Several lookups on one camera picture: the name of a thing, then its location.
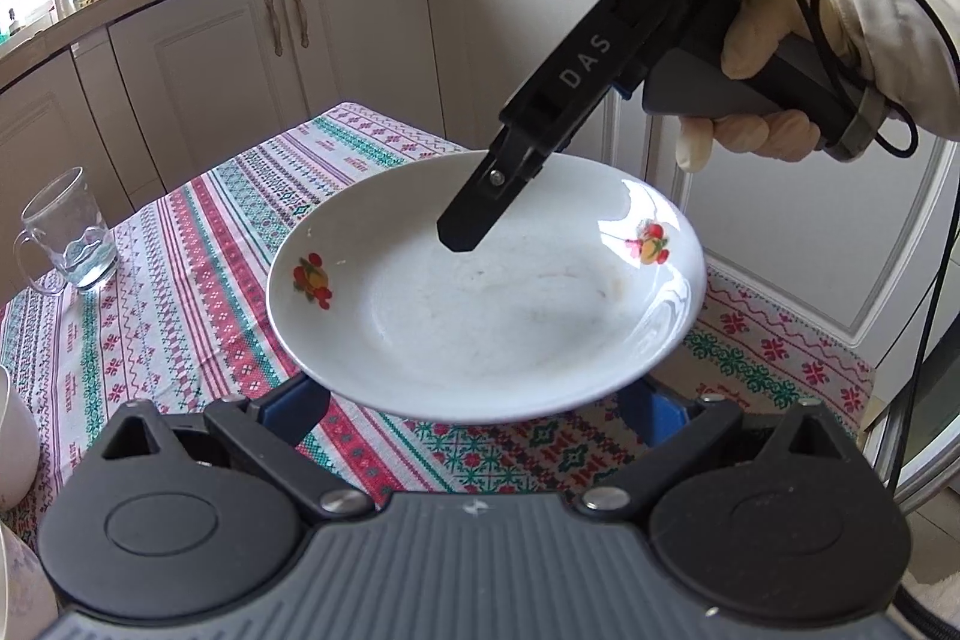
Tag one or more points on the person's right hand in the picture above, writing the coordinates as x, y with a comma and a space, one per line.
772, 18

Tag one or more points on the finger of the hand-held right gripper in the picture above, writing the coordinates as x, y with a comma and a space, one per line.
469, 220

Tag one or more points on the patterned tablecloth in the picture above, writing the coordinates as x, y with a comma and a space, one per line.
187, 250

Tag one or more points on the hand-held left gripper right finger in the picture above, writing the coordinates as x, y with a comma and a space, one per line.
656, 419

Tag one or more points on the white kitchen cabinets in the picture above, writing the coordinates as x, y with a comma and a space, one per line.
360, 25

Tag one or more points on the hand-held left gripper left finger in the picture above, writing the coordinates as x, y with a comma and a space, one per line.
289, 411

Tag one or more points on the white floral plate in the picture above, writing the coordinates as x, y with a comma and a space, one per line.
487, 325

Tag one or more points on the clear glass mug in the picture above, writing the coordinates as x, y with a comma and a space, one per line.
71, 227

